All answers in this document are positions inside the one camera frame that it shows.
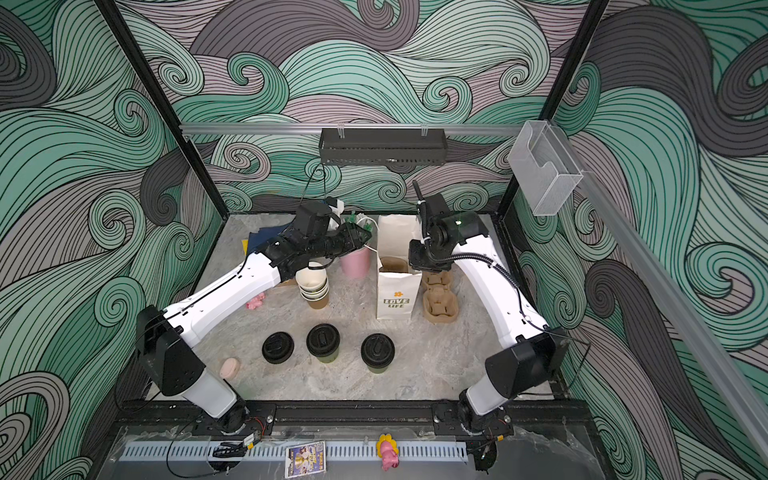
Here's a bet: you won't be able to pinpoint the dark blue napkin stack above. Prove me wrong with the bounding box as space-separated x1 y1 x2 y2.
246 224 295 259

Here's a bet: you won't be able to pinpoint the black coffee cup lid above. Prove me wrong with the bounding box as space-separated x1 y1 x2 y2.
306 323 341 356

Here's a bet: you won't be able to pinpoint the green white wrapped straws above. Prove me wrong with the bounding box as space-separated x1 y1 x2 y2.
346 212 376 232

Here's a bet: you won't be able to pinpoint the pink earbud case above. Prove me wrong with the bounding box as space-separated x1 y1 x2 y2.
219 357 242 380

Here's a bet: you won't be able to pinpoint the white slotted cable duct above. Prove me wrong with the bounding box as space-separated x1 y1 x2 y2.
116 440 469 464

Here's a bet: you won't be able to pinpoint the pink figurine toy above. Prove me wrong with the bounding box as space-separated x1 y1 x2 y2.
376 434 400 471

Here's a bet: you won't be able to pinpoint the stack of paper cups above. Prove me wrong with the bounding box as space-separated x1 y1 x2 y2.
295 268 329 310

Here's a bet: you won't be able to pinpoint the pink cup holder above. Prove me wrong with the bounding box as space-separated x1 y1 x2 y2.
340 247 371 279

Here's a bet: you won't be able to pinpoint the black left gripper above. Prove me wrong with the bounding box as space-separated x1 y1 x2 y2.
307 222 372 263

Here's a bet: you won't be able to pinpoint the single brown pulp carrier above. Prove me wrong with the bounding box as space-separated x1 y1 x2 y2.
379 256 410 274

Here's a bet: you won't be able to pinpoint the brown pulp cup carrier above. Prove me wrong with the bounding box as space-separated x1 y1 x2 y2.
421 271 459 324

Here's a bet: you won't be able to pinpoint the green paper coffee cup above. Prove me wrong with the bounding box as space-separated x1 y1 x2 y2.
315 349 339 364

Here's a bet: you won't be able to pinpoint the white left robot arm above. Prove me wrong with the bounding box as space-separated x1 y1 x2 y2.
135 199 372 420

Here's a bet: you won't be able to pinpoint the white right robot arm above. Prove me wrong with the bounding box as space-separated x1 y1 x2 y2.
408 182 570 420

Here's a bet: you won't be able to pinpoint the small pink pig toy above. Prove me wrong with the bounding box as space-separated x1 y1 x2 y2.
246 293 266 310

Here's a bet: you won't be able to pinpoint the white paper takeout bag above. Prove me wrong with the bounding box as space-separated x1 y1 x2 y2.
367 215 422 321

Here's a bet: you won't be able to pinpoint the clear plastic wall holder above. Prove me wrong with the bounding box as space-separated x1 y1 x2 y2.
507 120 583 217

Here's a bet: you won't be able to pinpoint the stack of black lids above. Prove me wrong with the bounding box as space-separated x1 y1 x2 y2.
261 331 295 365

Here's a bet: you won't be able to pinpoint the colourful picture card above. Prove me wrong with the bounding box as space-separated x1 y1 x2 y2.
284 441 327 479

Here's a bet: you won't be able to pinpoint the black wall shelf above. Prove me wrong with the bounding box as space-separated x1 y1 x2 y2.
319 128 448 166

